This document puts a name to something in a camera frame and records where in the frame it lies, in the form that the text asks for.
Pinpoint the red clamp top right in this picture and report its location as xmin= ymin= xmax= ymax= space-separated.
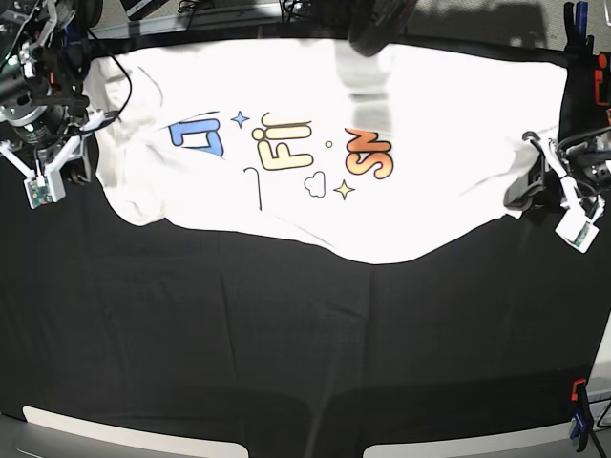
xmin=594 ymin=52 xmax=610 ymax=108

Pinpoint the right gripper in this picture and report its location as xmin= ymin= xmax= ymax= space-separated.
xmin=1 ymin=110 xmax=117 ymax=191

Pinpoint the blue clamp top right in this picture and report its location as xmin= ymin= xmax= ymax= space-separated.
xmin=563 ymin=1 xmax=594 ymax=58

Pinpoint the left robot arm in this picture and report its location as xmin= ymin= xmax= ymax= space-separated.
xmin=504 ymin=128 xmax=610 ymax=221

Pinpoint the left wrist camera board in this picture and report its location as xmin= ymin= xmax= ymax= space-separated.
xmin=555 ymin=210 xmax=600 ymax=254

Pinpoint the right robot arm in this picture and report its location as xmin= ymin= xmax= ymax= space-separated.
xmin=1 ymin=1 xmax=116 ymax=189

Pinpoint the white printed t-shirt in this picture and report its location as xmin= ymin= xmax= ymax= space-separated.
xmin=85 ymin=39 xmax=567 ymax=264

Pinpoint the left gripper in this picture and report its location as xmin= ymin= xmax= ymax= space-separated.
xmin=503 ymin=131 xmax=604 ymax=222

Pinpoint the red blue clamp bottom right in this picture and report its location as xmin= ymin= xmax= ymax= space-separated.
xmin=570 ymin=378 xmax=594 ymax=453

